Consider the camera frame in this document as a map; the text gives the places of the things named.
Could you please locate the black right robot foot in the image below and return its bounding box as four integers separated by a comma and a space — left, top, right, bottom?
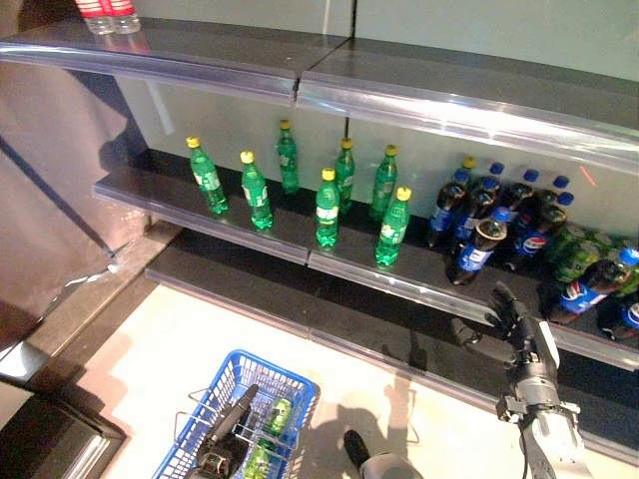
342, 429, 372, 466

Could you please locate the dark end shelf unit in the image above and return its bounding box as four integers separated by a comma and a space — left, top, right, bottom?
0, 343, 129, 479

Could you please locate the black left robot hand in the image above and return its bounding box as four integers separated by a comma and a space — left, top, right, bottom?
199, 382, 261, 468

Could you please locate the brown fabric curtain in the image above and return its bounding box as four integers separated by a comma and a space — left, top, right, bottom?
0, 62, 151, 350

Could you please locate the dark shelf board clear strip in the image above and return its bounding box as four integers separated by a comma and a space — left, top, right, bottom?
295, 37, 639, 176
308, 278, 639, 453
307, 199, 639, 373
93, 149, 314, 266
0, 17, 350, 109

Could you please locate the dark slim pole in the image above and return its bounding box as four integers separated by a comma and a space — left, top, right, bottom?
0, 134, 121, 260

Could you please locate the clear water bottle red label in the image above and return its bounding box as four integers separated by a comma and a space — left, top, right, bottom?
74, 0, 117, 36
102, 0, 143, 36

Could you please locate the blue plastic shopping basket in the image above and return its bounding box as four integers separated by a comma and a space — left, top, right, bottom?
152, 348, 321, 479

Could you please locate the silver tape strip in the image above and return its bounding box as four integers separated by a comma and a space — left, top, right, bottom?
59, 246, 134, 295

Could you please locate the silver right robot leg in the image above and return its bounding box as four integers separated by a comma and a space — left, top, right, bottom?
357, 450, 425, 479

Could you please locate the green patterned drink bottle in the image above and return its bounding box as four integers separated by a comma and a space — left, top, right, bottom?
544, 223, 628, 284

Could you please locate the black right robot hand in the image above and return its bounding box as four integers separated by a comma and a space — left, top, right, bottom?
450, 280, 549, 379

